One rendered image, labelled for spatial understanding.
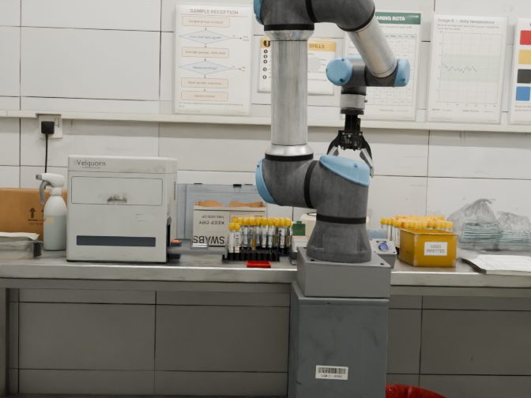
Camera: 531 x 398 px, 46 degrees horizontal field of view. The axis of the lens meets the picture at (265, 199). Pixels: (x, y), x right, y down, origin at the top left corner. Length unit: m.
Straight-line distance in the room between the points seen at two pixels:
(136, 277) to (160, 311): 0.73
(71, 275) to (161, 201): 0.31
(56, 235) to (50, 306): 0.56
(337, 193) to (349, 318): 0.27
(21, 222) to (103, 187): 0.50
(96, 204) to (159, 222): 0.18
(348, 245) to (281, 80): 0.40
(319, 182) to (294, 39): 0.32
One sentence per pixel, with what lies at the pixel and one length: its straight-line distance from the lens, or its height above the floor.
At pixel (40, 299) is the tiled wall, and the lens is 2.55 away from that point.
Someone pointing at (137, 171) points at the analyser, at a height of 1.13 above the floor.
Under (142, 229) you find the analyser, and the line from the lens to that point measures 1.77.
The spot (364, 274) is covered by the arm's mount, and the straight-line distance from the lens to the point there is 1.39.
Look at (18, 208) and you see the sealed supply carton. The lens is 2.20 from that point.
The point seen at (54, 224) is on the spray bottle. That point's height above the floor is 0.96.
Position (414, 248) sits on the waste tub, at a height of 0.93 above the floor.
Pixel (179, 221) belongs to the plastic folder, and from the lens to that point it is 2.35.
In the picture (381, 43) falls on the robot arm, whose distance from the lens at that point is 1.56.
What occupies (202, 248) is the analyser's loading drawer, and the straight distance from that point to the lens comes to 1.77.
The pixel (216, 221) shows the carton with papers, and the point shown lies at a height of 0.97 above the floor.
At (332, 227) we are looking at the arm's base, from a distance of 1.39.
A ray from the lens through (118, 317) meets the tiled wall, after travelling 2.49.
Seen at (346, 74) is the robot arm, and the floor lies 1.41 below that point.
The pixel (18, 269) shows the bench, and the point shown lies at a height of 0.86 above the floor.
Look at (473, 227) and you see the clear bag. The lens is 2.36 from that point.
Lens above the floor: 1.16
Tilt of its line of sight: 3 degrees down
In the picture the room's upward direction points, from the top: 2 degrees clockwise
